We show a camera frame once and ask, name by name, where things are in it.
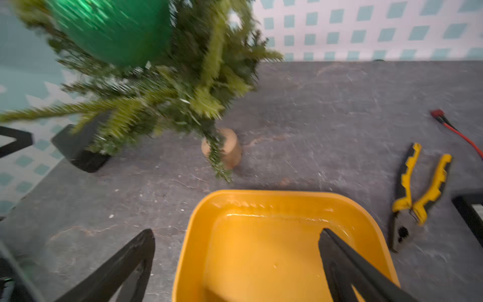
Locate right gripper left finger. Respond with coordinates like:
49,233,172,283
58,229,155,301

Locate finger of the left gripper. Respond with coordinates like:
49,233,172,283
1,126,33,158

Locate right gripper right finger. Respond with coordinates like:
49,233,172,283
318,229,416,301

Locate yellow plastic tray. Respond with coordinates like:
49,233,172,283
172,190,398,301

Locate green glitter ball ornament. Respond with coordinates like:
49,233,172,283
49,0,172,66

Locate wooden tree base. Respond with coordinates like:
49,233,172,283
199,128,243,174

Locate small green christmas tree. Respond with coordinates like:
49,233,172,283
1,1,283,156

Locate black plastic tool case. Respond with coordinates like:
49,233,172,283
51,113,111,173

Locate yellow black pliers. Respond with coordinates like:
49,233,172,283
388,142,453,254

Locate red cable with connector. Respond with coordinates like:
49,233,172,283
429,108,483,159

